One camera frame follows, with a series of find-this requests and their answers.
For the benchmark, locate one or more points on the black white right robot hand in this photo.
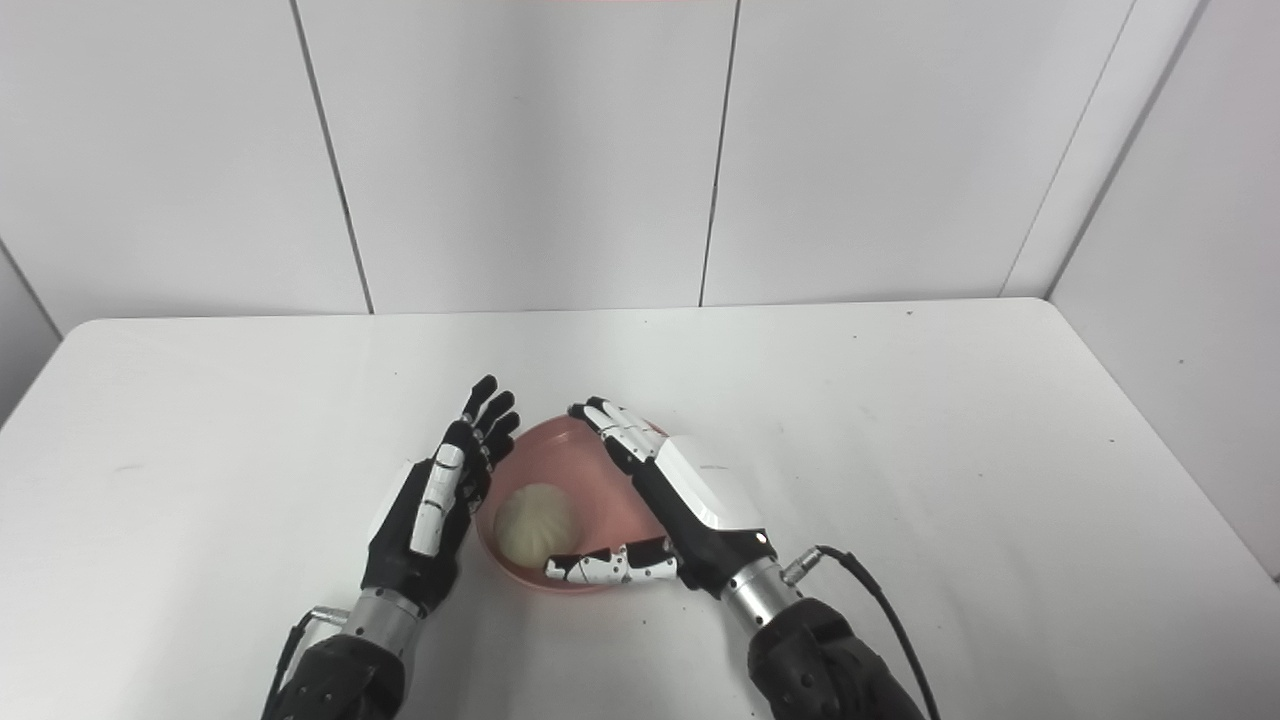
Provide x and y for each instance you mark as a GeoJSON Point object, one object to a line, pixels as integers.
{"type": "Point", "coordinates": [700, 510]}

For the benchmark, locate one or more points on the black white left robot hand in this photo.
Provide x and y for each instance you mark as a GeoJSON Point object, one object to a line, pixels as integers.
{"type": "Point", "coordinates": [410, 560]}

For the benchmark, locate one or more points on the pink round plate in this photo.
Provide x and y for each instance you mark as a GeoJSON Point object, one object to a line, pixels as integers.
{"type": "Point", "coordinates": [600, 500]}

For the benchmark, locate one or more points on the pale steamed bun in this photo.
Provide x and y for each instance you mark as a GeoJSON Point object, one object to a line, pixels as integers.
{"type": "Point", "coordinates": [537, 523]}

